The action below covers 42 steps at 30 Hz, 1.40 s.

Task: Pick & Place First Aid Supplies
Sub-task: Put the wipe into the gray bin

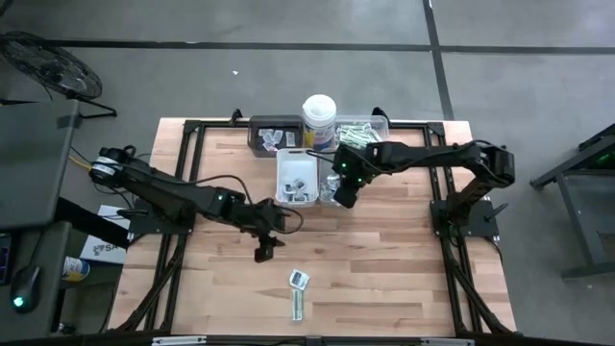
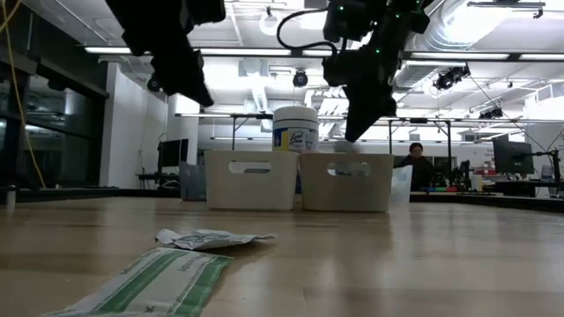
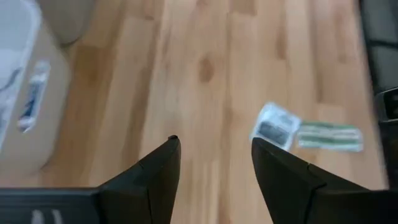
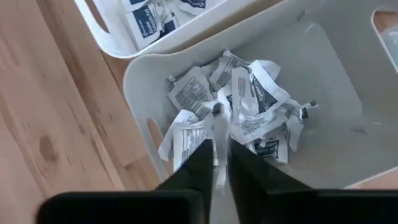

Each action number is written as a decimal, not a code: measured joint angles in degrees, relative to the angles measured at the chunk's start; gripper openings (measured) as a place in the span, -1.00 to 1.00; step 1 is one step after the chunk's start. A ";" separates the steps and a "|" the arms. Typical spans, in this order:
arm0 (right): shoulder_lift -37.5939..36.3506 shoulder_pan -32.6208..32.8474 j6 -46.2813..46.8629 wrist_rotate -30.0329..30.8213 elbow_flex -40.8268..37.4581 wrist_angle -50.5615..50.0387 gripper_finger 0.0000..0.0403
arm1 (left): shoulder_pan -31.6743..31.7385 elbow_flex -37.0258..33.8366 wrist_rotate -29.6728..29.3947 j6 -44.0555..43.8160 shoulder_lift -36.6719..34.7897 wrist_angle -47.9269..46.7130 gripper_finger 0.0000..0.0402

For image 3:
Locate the green striped bandage wrapper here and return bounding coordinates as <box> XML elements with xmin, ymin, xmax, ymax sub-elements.
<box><xmin>297</xmin><ymin>120</ymin><xmax>364</xmax><ymax>153</ymax></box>

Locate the black metal table frame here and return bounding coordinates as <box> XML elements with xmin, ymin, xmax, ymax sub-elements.
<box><xmin>359</xmin><ymin>0</ymin><xmax>398</xmax><ymax>94</ymax></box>

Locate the white plastic bin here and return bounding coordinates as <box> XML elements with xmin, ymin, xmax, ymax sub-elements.
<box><xmin>0</xmin><ymin>0</ymin><xmax>72</xmax><ymax>177</ymax></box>

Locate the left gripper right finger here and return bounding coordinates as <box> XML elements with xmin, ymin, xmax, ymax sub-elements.
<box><xmin>251</xmin><ymin>137</ymin><xmax>369</xmax><ymax>224</ymax></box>

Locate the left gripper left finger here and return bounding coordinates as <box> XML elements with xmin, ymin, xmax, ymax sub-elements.
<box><xmin>99</xmin><ymin>134</ymin><xmax>182</xmax><ymax>224</ymax></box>

